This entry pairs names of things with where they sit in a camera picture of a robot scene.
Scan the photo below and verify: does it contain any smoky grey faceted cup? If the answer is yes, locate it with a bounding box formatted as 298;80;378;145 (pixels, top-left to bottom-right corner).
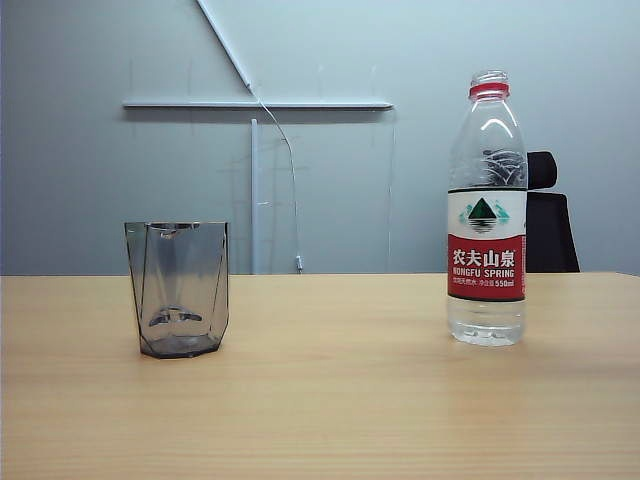
123;220;231;360

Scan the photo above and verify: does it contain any clear water bottle red label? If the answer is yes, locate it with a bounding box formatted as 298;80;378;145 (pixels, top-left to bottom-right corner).
446;69;529;348

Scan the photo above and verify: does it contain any white horizontal wall trunking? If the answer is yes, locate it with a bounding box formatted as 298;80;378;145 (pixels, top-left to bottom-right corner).
122;98;395;111

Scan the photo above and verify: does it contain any black office chair headrest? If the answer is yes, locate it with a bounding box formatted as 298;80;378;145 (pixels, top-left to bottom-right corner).
526;149;560;191

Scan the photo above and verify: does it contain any white diagonal wall trunking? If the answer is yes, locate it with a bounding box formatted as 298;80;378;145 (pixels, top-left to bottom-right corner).
195;0;254;90

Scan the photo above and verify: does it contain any white vertical wall trunking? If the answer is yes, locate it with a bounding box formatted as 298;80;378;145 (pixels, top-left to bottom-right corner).
249;118;262;275

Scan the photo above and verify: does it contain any black office chair backrest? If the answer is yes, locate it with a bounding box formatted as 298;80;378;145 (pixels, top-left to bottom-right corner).
525;192;581;274

